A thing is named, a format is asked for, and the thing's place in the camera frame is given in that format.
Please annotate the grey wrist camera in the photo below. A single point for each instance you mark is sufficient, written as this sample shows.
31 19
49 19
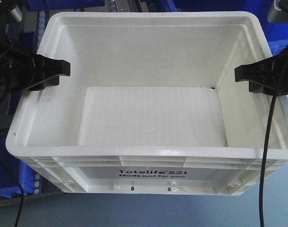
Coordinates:
278 12
10 11

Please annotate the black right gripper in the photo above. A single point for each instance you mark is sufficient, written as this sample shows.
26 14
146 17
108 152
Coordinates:
270 70

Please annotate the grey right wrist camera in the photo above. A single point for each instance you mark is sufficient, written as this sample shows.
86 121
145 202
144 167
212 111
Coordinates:
278 12

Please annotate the white plastic Totelife tote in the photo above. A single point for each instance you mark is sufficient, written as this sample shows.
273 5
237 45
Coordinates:
151 104

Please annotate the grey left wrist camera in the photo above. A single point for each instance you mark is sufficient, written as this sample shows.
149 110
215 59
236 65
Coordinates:
10 11

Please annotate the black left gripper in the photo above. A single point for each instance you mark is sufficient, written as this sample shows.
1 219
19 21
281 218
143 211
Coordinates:
17 65

